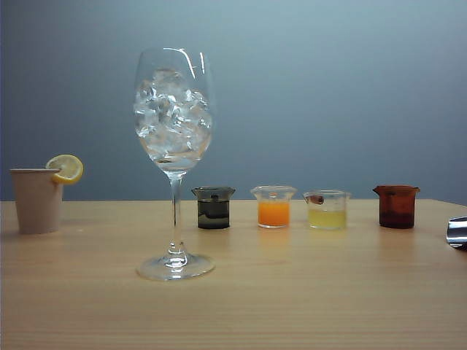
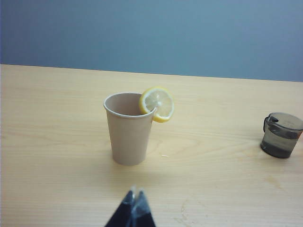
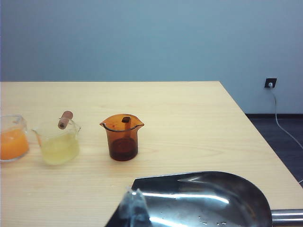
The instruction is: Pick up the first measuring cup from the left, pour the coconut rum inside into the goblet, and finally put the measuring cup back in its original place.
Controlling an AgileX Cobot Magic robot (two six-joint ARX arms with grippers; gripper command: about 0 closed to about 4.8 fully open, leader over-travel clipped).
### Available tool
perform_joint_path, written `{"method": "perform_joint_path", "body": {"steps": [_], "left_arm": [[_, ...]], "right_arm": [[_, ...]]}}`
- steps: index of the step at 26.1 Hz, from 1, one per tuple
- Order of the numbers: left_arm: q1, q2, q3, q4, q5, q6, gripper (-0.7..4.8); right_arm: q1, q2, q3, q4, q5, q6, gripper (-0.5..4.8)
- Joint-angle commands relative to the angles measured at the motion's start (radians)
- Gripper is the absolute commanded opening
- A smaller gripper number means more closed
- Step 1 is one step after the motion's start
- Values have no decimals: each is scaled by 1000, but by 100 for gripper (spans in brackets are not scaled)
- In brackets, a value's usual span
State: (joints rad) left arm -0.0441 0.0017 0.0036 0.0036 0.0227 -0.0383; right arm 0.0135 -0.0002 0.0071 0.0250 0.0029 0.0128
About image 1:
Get smoky grey measuring cup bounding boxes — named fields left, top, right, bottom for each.
left=191, top=186, right=236, bottom=230

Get clear cup with orange juice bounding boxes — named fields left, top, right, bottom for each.
left=250, top=184, right=298, bottom=230

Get amber glass measuring cup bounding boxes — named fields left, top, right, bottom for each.
left=372, top=184, right=421, bottom=230

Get beige paper cup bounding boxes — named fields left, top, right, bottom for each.
left=9, top=168, right=63, bottom=235

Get tall clear wine glass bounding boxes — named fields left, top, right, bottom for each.
left=133, top=47, right=217, bottom=281

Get clear ice cubes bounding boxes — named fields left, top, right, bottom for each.
left=134, top=68, right=213, bottom=165

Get yellow lemon slice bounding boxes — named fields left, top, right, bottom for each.
left=45, top=154, right=85, bottom=185

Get shiny steel ice scoop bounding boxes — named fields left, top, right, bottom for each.
left=445, top=216, right=467, bottom=251

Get clear cup with wooden handle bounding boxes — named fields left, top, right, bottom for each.
left=302, top=189, right=352, bottom=230

